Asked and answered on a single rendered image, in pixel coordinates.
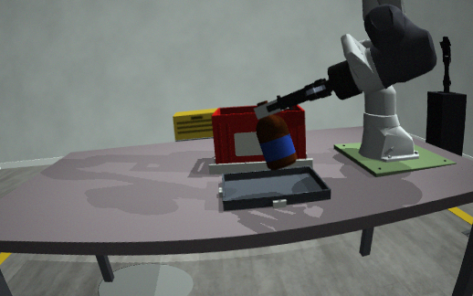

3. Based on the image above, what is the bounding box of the red crate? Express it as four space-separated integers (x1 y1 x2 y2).
212 105 306 164

